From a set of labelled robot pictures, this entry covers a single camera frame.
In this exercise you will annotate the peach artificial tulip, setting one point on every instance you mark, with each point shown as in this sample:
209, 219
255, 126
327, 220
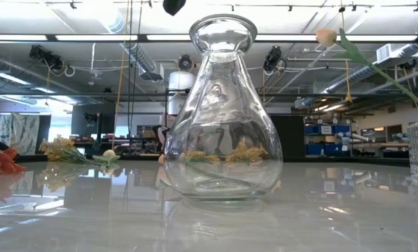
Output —
160, 159
109, 153
326, 36

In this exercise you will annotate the orange tulips bunch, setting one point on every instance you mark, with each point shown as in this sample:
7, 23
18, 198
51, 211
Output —
3, 162

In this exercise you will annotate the large round glass vase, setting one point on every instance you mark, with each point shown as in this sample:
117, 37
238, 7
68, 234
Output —
222, 105

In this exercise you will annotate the white cylindrical tank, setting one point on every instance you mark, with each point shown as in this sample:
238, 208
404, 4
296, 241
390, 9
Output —
180, 82

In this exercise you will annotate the long LED light bar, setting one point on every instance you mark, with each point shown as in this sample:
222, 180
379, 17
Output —
289, 37

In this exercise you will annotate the black cabinet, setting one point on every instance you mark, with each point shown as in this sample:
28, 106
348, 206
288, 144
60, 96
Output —
289, 133

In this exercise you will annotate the blue storage bin shelf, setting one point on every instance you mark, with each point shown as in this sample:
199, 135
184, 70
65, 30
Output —
313, 129

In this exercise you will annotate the patterned white curtain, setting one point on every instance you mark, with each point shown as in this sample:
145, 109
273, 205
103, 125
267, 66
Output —
19, 133

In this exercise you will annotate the silver spiral air duct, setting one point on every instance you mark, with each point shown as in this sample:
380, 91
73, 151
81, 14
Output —
352, 78
140, 57

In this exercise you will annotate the dark wall panel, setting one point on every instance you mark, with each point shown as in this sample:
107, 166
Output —
107, 119

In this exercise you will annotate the black aluminium table frame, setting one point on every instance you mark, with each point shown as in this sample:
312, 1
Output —
383, 162

